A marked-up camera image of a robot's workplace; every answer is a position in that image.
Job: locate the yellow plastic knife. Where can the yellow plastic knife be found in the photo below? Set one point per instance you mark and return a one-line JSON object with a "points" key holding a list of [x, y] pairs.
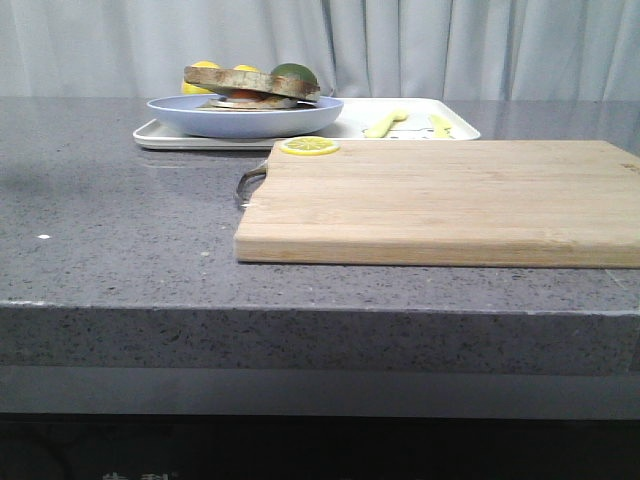
{"points": [[441, 127]]}

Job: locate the cream bear tray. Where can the cream bear tray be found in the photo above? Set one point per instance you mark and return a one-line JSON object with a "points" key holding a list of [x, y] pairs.
{"points": [[357, 115]]}

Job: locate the left yellow lemon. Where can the left yellow lemon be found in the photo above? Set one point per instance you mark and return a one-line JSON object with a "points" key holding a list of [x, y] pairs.
{"points": [[187, 88]]}

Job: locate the yellow plastic fork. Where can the yellow plastic fork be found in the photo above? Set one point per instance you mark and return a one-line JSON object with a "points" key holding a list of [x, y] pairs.
{"points": [[382, 126]]}

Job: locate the bread slice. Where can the bread slice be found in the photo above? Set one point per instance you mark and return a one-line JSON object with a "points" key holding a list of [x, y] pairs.
{"points": [[224, 81], [264, 104]]}

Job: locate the right yellow lemon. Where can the right yellow lemon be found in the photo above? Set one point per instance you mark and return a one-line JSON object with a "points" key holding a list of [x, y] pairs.
{"points": [[246, 68]]}

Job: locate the wooden cutting board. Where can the wooden cutting board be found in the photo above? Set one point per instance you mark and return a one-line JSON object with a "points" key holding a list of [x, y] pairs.
{"points": [[505, 203]]}

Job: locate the white curtain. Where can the white curtain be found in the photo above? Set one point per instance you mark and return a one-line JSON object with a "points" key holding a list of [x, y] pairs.
{"points": [[454, 50]]}

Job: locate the lemon slice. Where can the lemon slice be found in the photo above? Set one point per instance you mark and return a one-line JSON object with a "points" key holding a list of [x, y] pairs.
{"points": [[309, 146]]}

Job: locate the green lime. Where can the green lime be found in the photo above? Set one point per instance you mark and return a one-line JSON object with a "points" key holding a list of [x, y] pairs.
{"points": [[295, 71]]}

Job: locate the light blue round plate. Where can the light blue round plate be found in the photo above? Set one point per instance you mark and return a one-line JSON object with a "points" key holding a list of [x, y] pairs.
{"points": [[185, 114]]}

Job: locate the yellow lemon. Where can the yellow lemon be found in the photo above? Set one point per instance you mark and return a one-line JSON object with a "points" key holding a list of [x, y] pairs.
{"points": [[187, 88], [246, 68]]}

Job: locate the fried egg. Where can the fried egg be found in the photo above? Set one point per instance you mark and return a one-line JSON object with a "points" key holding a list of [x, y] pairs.
{"points": [[246, 96]]}

